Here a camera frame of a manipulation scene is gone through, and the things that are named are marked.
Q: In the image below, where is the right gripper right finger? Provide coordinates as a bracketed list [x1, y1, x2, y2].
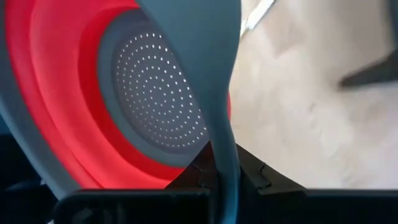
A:
[236, 143, 307, 196]

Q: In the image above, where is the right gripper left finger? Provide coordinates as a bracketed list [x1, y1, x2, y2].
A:
[164, 141, 220, 190]

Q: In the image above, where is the red collapsible colander grey rim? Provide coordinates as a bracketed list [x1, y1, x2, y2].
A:
[0, 0, 243, 224]

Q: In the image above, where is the knife with cream handle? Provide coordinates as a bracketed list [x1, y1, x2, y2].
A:
[239, 0, 277, 39]

